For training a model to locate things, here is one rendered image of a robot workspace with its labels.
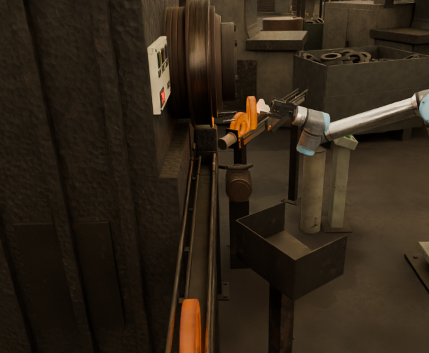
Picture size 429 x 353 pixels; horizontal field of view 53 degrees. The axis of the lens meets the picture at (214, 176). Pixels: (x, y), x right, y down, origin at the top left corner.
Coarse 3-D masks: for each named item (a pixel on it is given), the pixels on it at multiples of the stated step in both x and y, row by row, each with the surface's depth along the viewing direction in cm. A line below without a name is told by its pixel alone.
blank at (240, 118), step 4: (240, 112) 219; (236, 116) 216; (240, 116) 216; (244, 116) 219; (236, 120) 214; (240, 120) 217; (244, 120) 220; (232, 124) 215; (236, 124) 214; (244, 124) 223; (232, 128) 215; (236, 128) 215; (244, 128) 224; (248, 128) 225; (240, 132) 223; (244, 132) 223; (244, 140) 224
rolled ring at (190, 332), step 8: (184, 304) 94; (192, 304) 94; (184, 312) 92; (192, 312) 92; (184, 320) 90; (192, 320) 90; (184, 328) 89; (192, 328) 89; (200, 328) 105; (184, 336) 88; (192, 336) 88; (200, 336) 104; (184, 344) 88; (192, 344) 88; (200, 344) 103; (184, 352) 87; (192, 352) 87; (200, 352) 103
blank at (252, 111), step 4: (252, 96) 200; (248, 100) 197; (252, 100) 196; (248, 104) 198; (252, 104) 195; (256, 104) 195; (248, 108) 204; (252, 108) 194; (256, 108) 194; (248, 112) 205; (252, 112) 194; (256, 112) 194; (248, 116) 205; (252, 116) 195; (256, 116) 195; (248, 120) 203; (252, 120) 196; (256, 120) 196; (248, 124) 204; (252, 124) 197; (256, 124) 197; (252, 128) 200; (256, 128) 201
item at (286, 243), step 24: (264, 216) 139; (240, 240) 133; (264, 240) 122; (288, 240) 142; (336, 240) 120; (264, 264) 125; (288, 264) 115; (312, 264) 118; (336, 264) 124; (288, 288) 118; (312, 288) 121; (288, 312) 141; (288, 336) 145
